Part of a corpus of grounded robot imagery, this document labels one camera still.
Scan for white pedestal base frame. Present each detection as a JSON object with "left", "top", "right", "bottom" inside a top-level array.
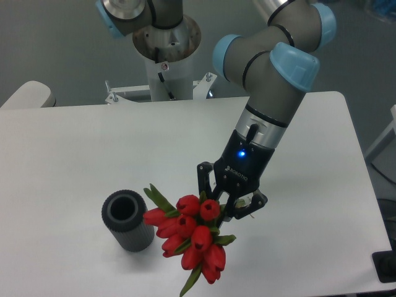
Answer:
[{"left": 104, "top": 72, "right": 219, "bottom": 105}]

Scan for dark grey ribbed vase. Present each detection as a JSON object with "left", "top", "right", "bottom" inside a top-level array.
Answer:
[{"left": 101, "top": 189, "right": 154, "bottom": 252}]

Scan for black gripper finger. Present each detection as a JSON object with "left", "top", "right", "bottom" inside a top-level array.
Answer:
[
  {"left": 230, "top": 189, "right": 268, "bottom": 220},
  {"left": 197, "top": 161, "right": 218, "bottom": 200}
]

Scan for red tulip bouquet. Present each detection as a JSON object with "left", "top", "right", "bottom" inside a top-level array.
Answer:
[{"left": 143, "top": 184, "right": 236, "bottom": 296}]

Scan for black box at table edge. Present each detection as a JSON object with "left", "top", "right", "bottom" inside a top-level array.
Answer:
[{"left": 372, "top": 251, "right": 395, "bottom": 283}]

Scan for beige chair back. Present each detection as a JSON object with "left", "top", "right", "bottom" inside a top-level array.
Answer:
[{"left": 1, "top": 80, "right": 56, "bottom": 110}]

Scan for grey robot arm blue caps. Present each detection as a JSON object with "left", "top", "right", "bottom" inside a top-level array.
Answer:
[{"left": 96, "top": 1, "right": 337, "bottom": 221}]

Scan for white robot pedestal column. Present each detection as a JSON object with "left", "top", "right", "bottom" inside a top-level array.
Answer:
[{"left": 132, "top": 15, "right": 201, "bottom": 92}]

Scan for black cable on pedestal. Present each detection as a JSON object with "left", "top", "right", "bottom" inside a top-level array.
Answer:
[{"left": 153, "top": 46, "right": 176, "bottom": 101}]

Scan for white frame at right edge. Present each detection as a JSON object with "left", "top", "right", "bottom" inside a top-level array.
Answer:
[{"left": 364, "top": 105, "right": 395, "bottom": 164}]

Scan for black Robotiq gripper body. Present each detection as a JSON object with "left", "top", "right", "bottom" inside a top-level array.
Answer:
[{"left": 213, "top": 129, "right": 275, "bottom": 215}]

